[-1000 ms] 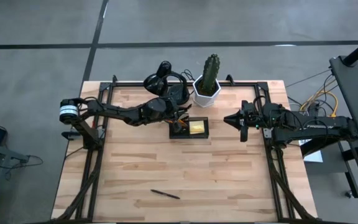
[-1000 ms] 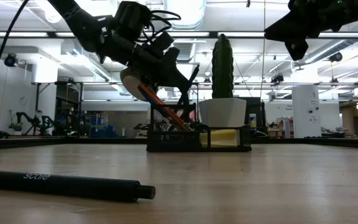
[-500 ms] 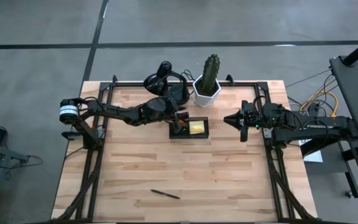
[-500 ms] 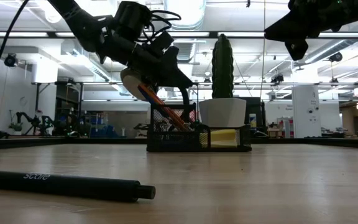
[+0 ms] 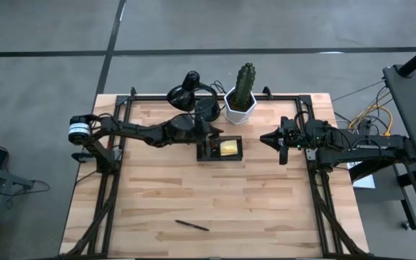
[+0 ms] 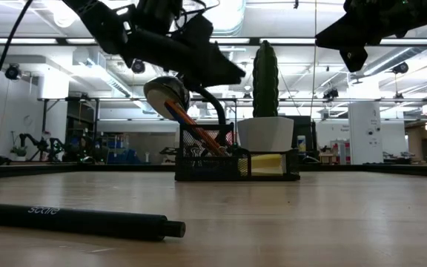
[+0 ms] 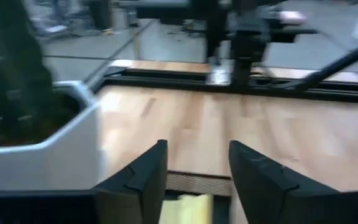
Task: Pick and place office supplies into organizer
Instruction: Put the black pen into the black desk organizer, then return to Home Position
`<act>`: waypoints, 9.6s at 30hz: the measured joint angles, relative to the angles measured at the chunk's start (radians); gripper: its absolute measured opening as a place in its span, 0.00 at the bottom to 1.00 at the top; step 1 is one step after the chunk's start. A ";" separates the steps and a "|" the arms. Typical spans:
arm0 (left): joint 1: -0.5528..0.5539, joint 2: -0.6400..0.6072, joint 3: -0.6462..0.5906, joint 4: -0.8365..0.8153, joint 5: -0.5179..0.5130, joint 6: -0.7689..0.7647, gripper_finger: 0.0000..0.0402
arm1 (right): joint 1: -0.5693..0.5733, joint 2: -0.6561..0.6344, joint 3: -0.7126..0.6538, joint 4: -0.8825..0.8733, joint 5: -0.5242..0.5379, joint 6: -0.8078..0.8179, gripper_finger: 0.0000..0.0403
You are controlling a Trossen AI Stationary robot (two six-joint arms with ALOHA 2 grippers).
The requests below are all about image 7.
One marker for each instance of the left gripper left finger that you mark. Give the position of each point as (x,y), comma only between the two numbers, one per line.
(141,186)

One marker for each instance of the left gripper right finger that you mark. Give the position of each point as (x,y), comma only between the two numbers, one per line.
(266,193)

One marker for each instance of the yellow sticky note pad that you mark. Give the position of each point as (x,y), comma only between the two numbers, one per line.
(188,210)

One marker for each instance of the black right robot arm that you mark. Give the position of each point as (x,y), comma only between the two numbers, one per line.
(249,43)

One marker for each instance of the white hexagonal plant pot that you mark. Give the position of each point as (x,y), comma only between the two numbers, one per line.
(57,165)

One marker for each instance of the brown potting soil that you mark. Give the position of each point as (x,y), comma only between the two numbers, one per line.
(42,124)

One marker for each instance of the green cactus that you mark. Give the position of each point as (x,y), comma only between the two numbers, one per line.
(11,62)

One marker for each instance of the black aluminium table frame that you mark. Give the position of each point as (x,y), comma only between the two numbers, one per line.
(166,82)

